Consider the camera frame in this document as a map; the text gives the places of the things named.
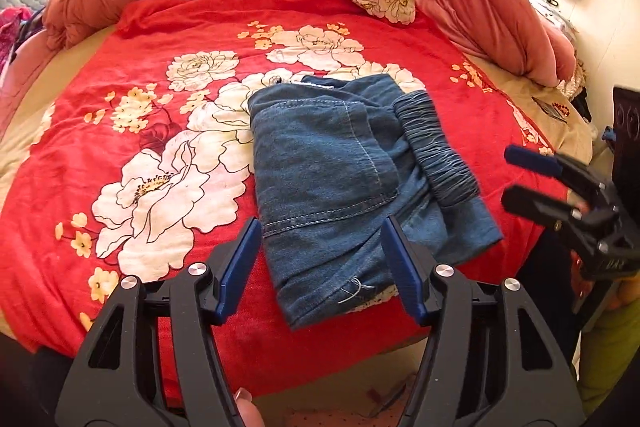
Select blue denim lace-trimmed pants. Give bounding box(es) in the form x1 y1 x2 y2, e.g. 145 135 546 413
248 74 502 329

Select right green sleeve forearm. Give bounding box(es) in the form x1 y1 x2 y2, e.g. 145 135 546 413
577 300 640 416

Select right hand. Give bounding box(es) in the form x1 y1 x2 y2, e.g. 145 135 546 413
570 251 640 311

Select left hand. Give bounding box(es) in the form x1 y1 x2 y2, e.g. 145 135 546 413
234 388 266 427

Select beige bed sheet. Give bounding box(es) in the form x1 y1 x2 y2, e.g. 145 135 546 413
1 26 594 198

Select red floral blanket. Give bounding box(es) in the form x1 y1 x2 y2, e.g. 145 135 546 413
0 0 569 408

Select pink magenta clothes pile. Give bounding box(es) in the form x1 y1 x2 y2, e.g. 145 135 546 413
0 6 44 70

